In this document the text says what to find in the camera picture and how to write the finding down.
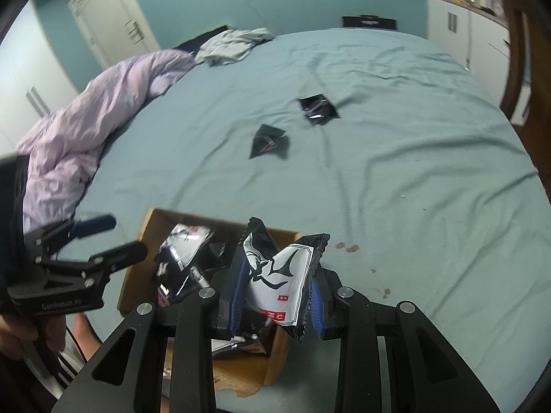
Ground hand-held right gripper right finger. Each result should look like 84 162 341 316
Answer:
311 267 502 413

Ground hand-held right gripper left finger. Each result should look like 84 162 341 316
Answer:
51 250 252 413

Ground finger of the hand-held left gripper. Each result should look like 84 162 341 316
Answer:
39 240 149 287
23 213 118 264

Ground black white snack packet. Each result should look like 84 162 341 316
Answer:
239 217 331 344
155 224 214 277

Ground brown cardboard box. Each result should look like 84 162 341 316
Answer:
117 208 304 385

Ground person's left hand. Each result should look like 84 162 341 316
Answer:
0 313 66 360

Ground person's bare leg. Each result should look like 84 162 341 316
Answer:
74 313 102 356

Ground person's striped shorts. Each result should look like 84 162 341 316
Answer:
47 348 87 396

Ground person's black striped clothing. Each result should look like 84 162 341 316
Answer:
0 152 35 267

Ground lilac duvet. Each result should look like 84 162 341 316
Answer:
17 49 197 233

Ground bed with teal sheet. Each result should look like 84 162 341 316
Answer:
64 28 551 413

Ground white wardrobe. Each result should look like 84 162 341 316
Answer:
0 4 79 152

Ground dark blue pillow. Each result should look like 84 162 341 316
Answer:
172 26 229 52

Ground white door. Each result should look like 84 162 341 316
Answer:
69 0 161 70

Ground grey crumpled garment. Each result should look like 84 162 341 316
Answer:
195 28 274 68

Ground wooden chair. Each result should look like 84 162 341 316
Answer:
499 0 551 126

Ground white cabinet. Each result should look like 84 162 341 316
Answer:
425 0 513 104

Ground clutter of bottles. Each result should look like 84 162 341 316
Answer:
445 0 505 14

